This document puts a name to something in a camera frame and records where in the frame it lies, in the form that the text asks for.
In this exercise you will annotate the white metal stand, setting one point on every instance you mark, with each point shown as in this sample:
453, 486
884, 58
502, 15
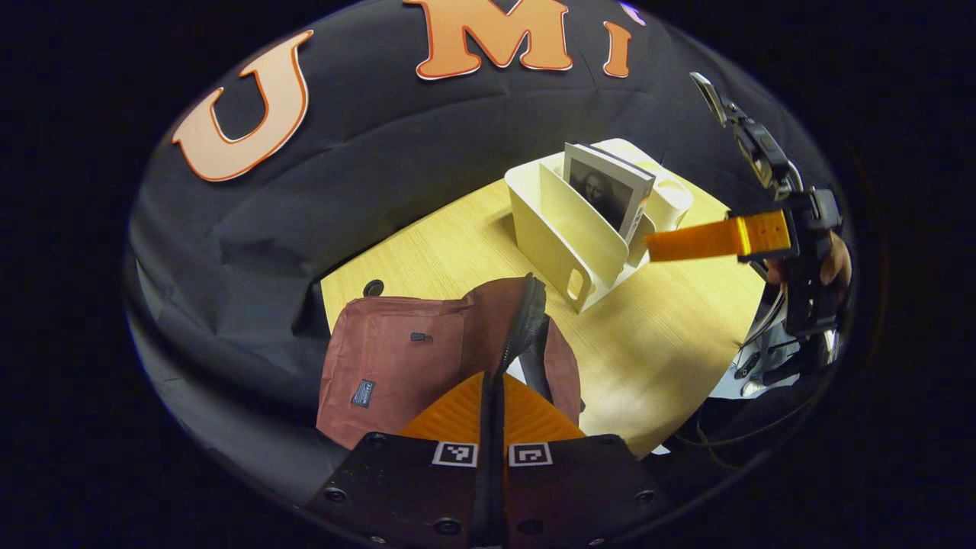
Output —
751, 374

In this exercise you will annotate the grey portrait cover book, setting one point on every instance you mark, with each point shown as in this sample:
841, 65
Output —
610, 191

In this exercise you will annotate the black backdrop cloth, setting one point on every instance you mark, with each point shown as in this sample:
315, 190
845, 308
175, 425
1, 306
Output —
381, 175

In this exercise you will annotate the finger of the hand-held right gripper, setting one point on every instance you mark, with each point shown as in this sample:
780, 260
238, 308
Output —
709, 238

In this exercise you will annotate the white bookshelf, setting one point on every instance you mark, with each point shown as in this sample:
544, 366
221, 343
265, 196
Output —
549, 229

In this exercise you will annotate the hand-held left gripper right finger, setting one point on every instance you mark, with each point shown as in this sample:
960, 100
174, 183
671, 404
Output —
505, 427

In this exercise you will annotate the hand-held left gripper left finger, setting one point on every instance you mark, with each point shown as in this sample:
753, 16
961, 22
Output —
480, 427

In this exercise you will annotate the maroon schoolbag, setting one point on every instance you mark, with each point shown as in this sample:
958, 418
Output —
389, 358

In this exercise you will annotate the black round desk grommet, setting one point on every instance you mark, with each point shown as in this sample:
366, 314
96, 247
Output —
374, 288

